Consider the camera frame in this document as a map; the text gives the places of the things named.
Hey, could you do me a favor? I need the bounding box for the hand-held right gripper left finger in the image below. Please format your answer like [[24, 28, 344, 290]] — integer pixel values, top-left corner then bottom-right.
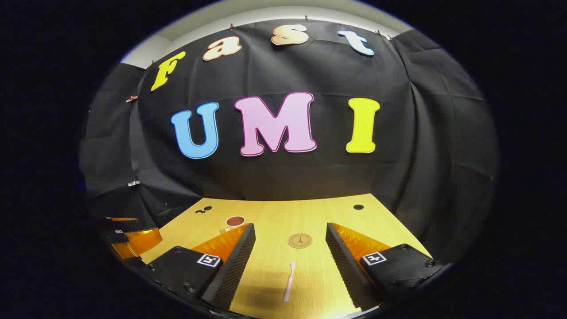
[[146, 223, 256, 311]]

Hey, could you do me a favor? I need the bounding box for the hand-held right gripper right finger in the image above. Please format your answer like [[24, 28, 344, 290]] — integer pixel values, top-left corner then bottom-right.
[[326, 222, 443, 311]]

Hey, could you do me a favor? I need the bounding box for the beige cup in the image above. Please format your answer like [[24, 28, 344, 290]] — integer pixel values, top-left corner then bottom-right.
[[219, 215, 247, 234]]

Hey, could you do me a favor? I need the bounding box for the round cork coaster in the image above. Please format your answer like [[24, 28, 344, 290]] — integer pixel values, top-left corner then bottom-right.
[[287, 233, 313, 249]]

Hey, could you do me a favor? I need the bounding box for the pale pink toothbrush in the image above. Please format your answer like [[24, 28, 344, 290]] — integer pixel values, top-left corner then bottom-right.
[[283, 262, 296, 303]]

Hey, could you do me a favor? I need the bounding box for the wooden desktop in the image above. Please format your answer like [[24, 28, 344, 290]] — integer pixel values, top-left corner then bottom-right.
[[140, 193, 434, 319]]

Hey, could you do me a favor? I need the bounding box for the black backdrop cloth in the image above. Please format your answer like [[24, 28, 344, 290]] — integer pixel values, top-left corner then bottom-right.
[[80, 19, 500, 266]]

